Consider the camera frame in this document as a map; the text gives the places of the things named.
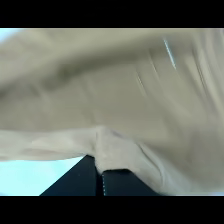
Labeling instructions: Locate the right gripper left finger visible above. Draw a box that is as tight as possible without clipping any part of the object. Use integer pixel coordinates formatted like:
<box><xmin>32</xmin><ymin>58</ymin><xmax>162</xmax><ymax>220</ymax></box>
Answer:
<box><xmin>39</xmin><ymin>154</ymin><xmax>100</xmax><ymax>197</ymax></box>

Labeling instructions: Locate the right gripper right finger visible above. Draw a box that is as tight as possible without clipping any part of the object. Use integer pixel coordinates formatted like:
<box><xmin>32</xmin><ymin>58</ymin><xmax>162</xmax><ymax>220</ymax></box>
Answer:
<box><xmin>100</xmin><ymin>168</ymin><xmax>160</xmax><ymax>197</ymax></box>

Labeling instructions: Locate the beige shirt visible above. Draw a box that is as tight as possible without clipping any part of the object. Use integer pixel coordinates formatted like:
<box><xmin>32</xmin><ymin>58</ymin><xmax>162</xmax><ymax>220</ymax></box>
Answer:
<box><xmin>0</xmin><ymin>27</ymin><xmax>224</xmax><ymax>197</ymax></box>

